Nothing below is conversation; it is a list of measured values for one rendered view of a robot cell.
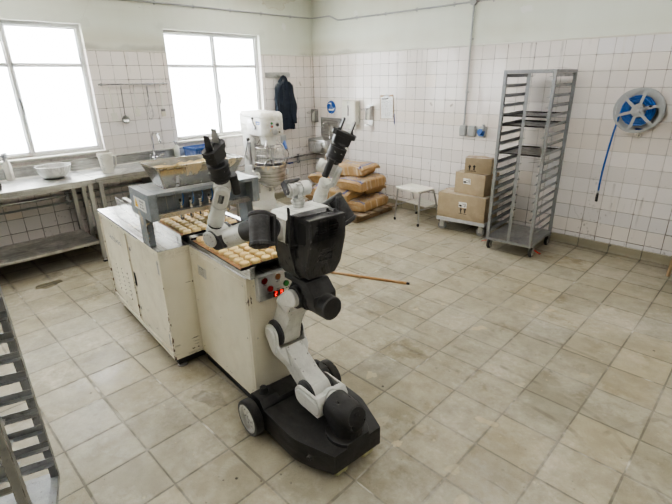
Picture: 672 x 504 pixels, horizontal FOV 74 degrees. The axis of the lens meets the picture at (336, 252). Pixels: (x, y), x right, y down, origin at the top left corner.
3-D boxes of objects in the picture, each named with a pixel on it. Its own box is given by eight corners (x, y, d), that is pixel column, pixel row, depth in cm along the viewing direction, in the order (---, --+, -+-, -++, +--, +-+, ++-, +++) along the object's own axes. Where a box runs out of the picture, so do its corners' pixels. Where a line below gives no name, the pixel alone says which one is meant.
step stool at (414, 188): (441, 220, 594) (443, 186, 577) (417, 227, 569) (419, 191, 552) (416, 213, 627) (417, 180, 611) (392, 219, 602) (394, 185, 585)
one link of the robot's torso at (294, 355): (342, 389, 230) (300, 308, 243) (311, 406, 218) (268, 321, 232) (330, 397, 242) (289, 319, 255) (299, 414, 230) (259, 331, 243)
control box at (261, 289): (255, 300, 234) (253, 276, 229) (293, 287, 248) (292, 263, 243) (259, 303, 231) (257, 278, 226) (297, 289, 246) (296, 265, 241)
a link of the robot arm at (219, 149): (193, 152, 174) (200, 178, 182) (215, 156, 171) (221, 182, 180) (210, 136, 182) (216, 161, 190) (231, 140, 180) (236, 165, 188)
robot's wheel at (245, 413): (256, 397, 233) (241, 396, 249) (248, 401, 230) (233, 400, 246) (269, 434, 232) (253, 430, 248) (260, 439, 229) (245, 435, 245)
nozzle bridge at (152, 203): (137, 238, 286) (127, 186, 274) (238, 216, 330) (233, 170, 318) (156, 252, 263) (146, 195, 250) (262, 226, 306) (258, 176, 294)
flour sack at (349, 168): (321, 173, 631) (321, 161, 625) (339, 168, 661) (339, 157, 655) (363, 179, 589) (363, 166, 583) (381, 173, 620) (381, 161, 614)
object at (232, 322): (203, 360, 305) (185, 235, 273) (247, 341, 326) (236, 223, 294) (258, 413, 255) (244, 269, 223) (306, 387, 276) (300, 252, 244)
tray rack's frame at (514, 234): (506, 231, 536) (527, 70, 472) (551, 240, 504) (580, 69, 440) (483, 245, 492) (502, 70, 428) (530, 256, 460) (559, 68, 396)
